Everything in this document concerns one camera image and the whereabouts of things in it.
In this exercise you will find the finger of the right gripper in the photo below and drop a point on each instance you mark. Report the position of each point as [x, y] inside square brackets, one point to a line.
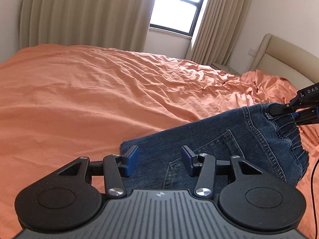
[306, 117]
[280, 109]

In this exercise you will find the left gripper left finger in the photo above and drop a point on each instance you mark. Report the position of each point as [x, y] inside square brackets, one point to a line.
[74, 194]

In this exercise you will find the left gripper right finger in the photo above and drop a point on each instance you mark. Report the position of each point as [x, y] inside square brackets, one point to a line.
[246, 195]

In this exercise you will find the blue denim jeans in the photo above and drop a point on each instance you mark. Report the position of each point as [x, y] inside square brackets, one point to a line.
[271, 143]

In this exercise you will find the beige upholstered headboard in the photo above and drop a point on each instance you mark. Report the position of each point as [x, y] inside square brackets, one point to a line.
[276, 56]

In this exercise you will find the bedside table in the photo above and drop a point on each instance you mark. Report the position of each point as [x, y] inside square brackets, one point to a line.
[225, 69]

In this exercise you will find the orange bed sheet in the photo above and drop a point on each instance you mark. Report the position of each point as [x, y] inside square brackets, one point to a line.
[62, 102]

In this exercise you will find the beige curtain right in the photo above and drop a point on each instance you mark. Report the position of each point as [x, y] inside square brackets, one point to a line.
[217, 31]

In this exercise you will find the beige curtain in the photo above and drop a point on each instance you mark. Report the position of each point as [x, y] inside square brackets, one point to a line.
[217, 31]
[120, 24]

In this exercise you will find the beige curtain left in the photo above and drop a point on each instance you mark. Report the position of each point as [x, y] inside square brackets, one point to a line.
[120, 24]

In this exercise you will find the white wall socket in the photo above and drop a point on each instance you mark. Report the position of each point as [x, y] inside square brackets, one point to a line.
[252, 52]

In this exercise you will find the window with dark frame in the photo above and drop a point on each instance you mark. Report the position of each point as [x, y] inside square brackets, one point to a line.
[178, 16]

